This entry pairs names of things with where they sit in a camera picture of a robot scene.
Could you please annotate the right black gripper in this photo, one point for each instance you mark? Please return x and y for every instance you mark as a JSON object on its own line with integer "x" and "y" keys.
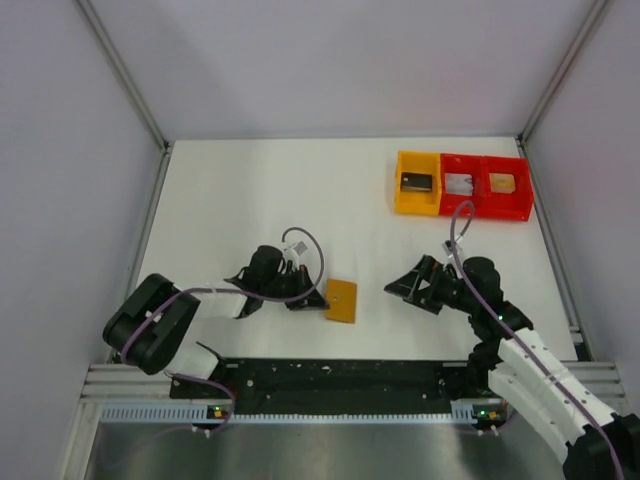
{"x": 408, "y": 285}

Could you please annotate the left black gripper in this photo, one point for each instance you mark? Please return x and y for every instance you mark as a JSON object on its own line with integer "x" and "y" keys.
{"x": 302, "y": 279}

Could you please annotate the yellow leather card holder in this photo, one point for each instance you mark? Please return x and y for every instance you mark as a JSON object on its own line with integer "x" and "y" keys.
{"x": 341, "y": 297}

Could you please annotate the silver card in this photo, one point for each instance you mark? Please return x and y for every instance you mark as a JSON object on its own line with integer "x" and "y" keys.
{"x": 460, "y": 184}

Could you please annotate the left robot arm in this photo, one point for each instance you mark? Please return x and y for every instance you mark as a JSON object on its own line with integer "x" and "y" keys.
{"x": 149, "y": 328}

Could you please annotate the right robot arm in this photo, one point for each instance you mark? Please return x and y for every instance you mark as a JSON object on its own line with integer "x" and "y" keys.
{"x": 590, "y": 439}

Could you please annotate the black card in bin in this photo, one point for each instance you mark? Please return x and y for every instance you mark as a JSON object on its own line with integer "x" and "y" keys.
{"x": 416, "y": 182}

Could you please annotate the gold card in bin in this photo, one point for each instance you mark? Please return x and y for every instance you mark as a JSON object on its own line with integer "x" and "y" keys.
{"x": 502, "y": 183}

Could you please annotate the yellow plastic bin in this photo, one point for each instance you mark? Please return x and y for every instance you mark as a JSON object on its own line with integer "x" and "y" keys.
{"x": 410, "y": 203}

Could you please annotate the middle red plastic bin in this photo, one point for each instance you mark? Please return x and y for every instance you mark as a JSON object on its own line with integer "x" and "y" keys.
{"x": 458, "y": 163}

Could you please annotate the red plastic bin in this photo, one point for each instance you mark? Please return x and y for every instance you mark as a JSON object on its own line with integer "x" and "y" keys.
{"x": 458, "y": 163}
{"x": 512, "y": 202}

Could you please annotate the right red plastic bin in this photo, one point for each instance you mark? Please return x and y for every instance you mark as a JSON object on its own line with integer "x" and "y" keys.
{"x": 512, "y": 202}

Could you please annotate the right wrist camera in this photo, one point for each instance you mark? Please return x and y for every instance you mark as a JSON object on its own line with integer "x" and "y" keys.
{"x": 452, "y": 251}

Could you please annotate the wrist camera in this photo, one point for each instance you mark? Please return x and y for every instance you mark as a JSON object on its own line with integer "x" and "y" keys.
{"x": 452, "y": 251}
{"x": 293, "y": 252}

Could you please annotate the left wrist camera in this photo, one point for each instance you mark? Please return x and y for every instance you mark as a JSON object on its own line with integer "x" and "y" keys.
{"x": 293, "y": 252}

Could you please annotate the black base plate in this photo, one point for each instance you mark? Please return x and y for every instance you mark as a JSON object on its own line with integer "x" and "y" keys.
{"x": 352, "y": 387}

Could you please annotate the grey slotted cable duct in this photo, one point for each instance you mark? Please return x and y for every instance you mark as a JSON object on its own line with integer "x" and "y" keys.
{"x": 156, "y": 413}

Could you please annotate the aluminium frame rail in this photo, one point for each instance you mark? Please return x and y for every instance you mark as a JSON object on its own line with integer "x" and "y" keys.
{"x": 116, "y": 382}

